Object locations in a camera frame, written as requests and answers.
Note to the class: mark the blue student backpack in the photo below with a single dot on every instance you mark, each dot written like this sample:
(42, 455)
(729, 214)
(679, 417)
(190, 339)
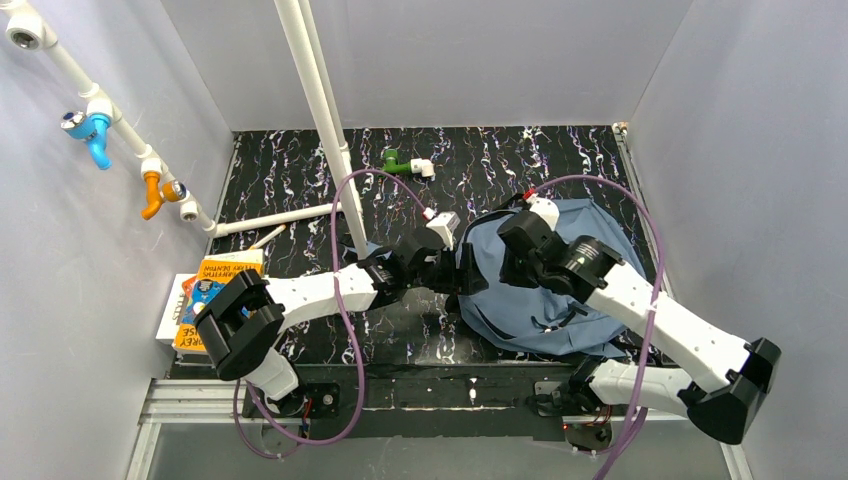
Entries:
(529, 320)

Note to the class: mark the orange treehouse book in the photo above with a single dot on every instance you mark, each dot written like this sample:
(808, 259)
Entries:
(214, 272)

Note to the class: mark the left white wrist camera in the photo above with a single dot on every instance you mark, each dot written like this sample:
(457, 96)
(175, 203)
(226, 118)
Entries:
(443, 224)

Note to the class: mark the white book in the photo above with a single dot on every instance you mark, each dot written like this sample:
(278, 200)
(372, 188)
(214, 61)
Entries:
(174, 308)

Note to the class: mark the white vertical pvc pipe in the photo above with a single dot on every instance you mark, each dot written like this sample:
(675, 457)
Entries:
(339, 162)

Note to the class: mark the thin white rear pipe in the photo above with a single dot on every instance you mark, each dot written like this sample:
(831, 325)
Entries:
(318, 54)

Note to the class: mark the blue plastic tap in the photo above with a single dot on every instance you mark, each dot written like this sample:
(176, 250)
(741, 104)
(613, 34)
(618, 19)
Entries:
(92, 130)

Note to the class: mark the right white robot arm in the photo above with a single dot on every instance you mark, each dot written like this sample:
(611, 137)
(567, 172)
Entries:
(719, 382)

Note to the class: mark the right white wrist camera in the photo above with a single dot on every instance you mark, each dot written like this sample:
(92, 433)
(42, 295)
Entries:
(544, 208)

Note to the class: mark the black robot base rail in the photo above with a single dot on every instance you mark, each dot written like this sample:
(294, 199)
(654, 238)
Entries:
(425, 401)

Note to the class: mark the green plastic tap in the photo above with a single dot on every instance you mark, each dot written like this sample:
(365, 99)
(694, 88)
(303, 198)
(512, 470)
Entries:
(393, 165)

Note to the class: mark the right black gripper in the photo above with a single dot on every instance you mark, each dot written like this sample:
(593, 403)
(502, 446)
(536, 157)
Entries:
(515, 237)

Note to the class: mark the white slanted pvc pipe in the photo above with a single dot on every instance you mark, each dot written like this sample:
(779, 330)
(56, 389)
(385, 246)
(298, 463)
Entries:
(28, 30)

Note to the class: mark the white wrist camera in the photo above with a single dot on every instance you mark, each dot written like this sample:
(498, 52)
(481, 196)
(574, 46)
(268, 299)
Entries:
(443, 224)
(544, 208)

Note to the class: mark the orange plastic tap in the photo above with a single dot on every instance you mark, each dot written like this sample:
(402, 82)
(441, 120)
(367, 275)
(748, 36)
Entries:
(157, 194)

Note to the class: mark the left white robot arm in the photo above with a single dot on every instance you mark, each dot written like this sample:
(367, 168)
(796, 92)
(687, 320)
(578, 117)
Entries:
(242, 323)

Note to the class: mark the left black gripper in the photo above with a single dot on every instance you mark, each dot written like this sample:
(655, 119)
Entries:
(460, 270)

